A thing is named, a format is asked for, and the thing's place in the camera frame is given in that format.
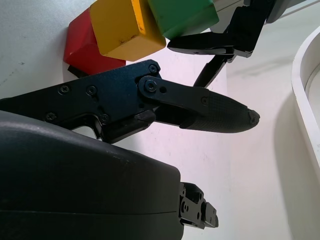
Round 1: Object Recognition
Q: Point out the green wooden block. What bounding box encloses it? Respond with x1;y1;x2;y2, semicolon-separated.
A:
147;0;220;40

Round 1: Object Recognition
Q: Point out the yellow wooden block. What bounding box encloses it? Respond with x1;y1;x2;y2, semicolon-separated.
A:
89;0;167;62

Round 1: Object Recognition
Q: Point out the black tape strip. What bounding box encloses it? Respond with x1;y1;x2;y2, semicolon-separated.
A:
67;64;90;79

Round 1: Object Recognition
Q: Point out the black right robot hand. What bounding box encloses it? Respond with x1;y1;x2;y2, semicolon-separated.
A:
0;59;261;240

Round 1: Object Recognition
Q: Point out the white curved rim object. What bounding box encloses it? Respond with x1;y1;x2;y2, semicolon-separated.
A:
291;24;320;208

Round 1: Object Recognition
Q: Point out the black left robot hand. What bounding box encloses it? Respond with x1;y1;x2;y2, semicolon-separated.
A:
166;0;308;89

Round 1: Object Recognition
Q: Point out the red wooden block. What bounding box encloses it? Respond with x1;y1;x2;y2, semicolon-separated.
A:
62;7;127;76

